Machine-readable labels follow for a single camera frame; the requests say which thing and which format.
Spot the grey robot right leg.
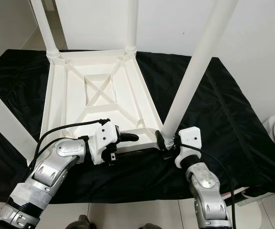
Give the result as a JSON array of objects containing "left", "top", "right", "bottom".
[{"left": 137, "top": 223, "right": 162, "bottom": 229}]

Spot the white plastic children table top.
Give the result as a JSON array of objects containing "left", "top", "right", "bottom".
[{"left": 37, "top": 48, "right": 164, "bottom": 158}]

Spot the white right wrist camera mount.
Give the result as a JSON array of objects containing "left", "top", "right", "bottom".
[{"left": 175, "top": 126, "right": 202, "bottom": 168}]

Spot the black cloth table cover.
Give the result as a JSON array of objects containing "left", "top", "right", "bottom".
[{"left": 0, "top": 48, "right": 275, "bottom": 203}]

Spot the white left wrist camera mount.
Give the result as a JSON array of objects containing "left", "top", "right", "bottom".
[{"left": 87, "top": 121, "right": 120, "bottom": 165}]

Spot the grey robot left leg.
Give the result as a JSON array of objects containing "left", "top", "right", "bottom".
[{"left": 67, "top": 215, "right": 90, "bottom": 229}]

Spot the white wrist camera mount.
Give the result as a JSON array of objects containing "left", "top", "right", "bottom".
[
  {"left": 175, "top": 126, "right": 202, "bottom": 168},
  {"left": 87, "top": 121, "right": 120, "bottom": 165}
]

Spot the grey robot leg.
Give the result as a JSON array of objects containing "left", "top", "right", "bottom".
[
  {"left": 67, "top": 215, "right": 90, "bottom": 229},
  {"left": 137, "top": 223, "right": 162, "bottom": 229}
]

